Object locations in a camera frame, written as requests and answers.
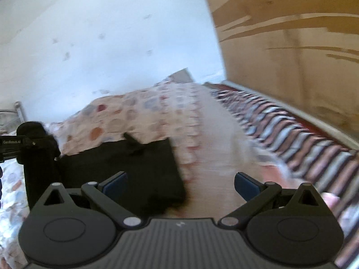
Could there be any printed blanket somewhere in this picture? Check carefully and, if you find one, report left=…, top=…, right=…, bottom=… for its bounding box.
left=0, top=82, right=284, bottom=258

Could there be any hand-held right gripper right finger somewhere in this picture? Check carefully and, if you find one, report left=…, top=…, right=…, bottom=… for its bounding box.
left=220, top=172, right=320, bottom=229

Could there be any metal bed headboard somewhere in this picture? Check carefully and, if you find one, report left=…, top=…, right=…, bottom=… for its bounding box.
left=0, top=101, right=28, bottom=135

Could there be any grey pillow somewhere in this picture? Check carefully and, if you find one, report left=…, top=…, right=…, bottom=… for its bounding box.
left=168, top=67, right=197, bottom=85

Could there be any striped bedsheet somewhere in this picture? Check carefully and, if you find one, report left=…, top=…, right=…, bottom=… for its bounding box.
left=204, top=81, right=359, bottom=269

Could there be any black t-shirt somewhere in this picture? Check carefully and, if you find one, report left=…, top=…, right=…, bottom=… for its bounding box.
left=17, top=120, right=189, bottom=216

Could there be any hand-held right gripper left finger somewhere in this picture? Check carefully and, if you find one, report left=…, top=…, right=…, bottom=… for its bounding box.
left=42, top=171, right=142, bottom=229

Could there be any wooden board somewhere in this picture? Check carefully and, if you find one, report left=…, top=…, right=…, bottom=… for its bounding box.
left=199, top=0, right=359, bottom=150

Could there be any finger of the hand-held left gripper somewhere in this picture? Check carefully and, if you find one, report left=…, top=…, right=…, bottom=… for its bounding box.
left=24, top=137, right=57, bottom=150

